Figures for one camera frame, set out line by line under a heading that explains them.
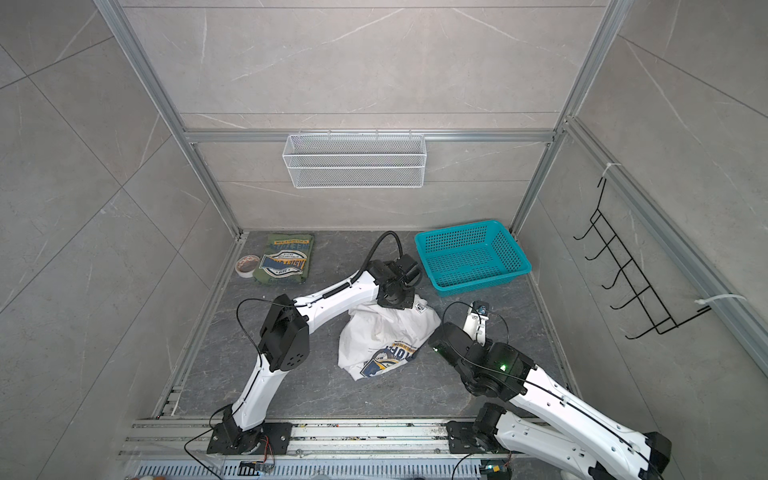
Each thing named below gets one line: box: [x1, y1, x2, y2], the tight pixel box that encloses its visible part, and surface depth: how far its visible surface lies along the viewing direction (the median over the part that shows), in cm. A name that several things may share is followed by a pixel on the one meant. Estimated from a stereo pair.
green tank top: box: [253, 233, 315, 284], surface depth 109 cm
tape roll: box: [234, 254, 260, 278], surface depth 112 cm
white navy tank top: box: [337, 297, 441, 380], surface depth 85 cm
